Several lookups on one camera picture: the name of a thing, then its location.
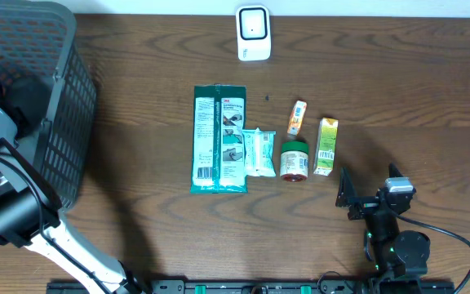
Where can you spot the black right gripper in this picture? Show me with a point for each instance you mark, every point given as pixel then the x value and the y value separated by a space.
pixel 348 197

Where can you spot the green yellow juice carton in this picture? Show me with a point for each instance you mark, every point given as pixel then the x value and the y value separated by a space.
pixel 325 152

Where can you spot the white jar green lid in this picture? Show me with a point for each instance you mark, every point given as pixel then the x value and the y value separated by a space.
pixel 294 161

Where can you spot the small orange box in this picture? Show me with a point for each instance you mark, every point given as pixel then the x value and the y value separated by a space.
pixel 296 118

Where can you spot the mint green wipes pack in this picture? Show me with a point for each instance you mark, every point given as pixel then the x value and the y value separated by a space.
pixel 259 152

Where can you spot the green 3M package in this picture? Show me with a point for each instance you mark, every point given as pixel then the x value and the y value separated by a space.
pixel 218 161

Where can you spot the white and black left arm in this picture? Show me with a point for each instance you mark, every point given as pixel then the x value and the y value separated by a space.
pixel 31 212

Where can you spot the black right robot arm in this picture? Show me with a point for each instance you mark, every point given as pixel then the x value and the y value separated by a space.
pixel 400 256

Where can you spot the white barcode scanner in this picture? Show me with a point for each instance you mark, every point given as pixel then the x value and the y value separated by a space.
pixel 254 42

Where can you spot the dark grey plastic mesh basket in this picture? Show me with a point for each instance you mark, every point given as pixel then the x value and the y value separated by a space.
pixel 37 47

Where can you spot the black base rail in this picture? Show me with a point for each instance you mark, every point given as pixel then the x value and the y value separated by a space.
pixel 334 286

